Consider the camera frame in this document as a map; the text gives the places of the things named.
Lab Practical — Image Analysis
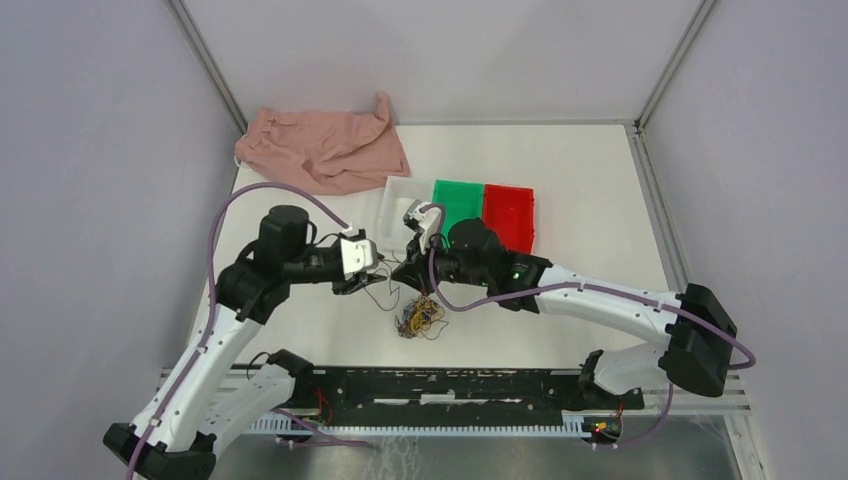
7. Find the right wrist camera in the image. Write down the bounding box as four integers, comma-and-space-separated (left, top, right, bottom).
403, 200, 446, 253

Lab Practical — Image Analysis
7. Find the cable bundle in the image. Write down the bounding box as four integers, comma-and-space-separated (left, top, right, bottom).
394, 294, 450, 342

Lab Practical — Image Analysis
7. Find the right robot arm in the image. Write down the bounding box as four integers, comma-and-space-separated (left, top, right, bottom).
392, 215, 739, 408

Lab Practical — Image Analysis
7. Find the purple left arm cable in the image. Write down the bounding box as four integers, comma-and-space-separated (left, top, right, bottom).
124, 182, 352, 480

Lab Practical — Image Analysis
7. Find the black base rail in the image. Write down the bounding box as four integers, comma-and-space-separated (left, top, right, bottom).
282, 366, 645, 428

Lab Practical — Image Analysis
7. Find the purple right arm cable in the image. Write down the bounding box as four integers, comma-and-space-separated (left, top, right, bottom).
420, 201, 758, 371

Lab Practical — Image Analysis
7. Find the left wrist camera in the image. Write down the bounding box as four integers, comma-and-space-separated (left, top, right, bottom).
339, 229, 380, 279

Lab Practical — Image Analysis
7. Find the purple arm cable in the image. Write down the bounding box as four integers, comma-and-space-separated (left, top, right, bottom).
124, 182, 352, 480
420, 201, 758, 371

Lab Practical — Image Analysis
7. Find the green plastic bin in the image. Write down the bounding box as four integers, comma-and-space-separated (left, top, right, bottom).
432, 179, 484, 246

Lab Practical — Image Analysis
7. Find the red plastic bin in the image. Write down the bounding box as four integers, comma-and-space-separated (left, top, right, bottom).
482, 184, 535, 254

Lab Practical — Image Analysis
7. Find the pink cloth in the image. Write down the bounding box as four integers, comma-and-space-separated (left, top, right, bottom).
234, 91, 411, 196

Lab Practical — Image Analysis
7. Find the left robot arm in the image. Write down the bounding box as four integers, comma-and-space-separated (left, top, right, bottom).
103, 205, 384, 479

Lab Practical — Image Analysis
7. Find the clear plastic bin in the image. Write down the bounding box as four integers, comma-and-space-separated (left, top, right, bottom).
374, 176, 435, 254

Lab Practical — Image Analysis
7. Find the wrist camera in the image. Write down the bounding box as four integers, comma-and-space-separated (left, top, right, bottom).
339, 229, 380, 279
403, 200, 446, 253

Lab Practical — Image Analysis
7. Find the thin black cable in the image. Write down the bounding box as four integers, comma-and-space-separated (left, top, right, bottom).
364, 264, 415, 316

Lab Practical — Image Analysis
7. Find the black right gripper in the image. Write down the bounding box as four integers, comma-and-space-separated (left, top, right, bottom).
391, 227, 490, 297

